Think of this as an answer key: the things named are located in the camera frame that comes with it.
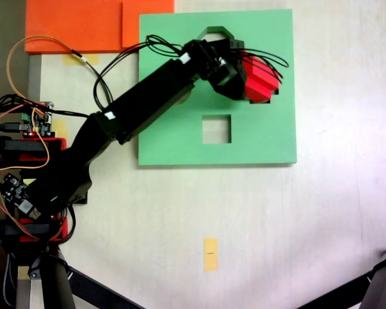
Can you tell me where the black pivoting gripper finger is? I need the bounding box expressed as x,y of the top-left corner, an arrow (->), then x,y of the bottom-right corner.
212,76 -> 246,102

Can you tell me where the black static gripper finger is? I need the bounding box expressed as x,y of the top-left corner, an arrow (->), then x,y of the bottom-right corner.
236,50 -> 249,100

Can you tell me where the red cross columnar block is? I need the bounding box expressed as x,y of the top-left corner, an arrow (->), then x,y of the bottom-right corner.
242,55 -> 281,106

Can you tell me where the small orange flat block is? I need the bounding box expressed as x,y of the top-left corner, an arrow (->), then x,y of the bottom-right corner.
122,0 -> 175,49

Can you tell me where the large orange flat block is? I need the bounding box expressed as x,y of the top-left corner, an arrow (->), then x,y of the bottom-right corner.
24,0 -> 124,54

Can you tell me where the green shape sorter board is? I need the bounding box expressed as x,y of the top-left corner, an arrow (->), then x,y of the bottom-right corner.
137,8 -> 298,167

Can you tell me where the yellow tape strip with mark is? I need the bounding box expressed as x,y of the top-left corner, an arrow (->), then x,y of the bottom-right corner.
203,237 -> 219,274

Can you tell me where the circuit board with green terminal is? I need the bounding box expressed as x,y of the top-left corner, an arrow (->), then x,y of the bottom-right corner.
21,102 -> 55,138

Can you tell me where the red black table clamp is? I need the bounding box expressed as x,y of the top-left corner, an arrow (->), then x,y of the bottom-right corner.
0,216 -> 68,242
0,136 -> 68,162

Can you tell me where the black driver circuit board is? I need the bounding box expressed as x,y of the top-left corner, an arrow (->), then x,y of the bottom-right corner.
1,173 -> 41,221

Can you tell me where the notched black tripod leg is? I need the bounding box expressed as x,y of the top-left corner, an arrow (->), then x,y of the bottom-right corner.
360,243 -> 386,309

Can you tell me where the thick black tripod leg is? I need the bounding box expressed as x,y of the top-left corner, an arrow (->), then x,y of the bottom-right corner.
27,250 -> 77,309

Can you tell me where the black gripper motor cable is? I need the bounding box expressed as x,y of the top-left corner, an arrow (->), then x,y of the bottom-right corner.
231,47 -> 290,85

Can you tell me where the black arm motor cable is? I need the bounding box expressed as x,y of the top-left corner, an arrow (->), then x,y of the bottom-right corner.
94,33 -> 188,111

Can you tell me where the black cable with white connector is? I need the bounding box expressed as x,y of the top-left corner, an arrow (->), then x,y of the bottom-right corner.
71,48 -> 116,113

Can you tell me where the thin orange wire loop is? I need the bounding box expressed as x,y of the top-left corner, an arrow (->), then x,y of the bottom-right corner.
6,35 -> 84,109

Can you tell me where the blue white braided cable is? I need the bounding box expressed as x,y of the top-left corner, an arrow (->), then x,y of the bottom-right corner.
2,252 -> 16,307

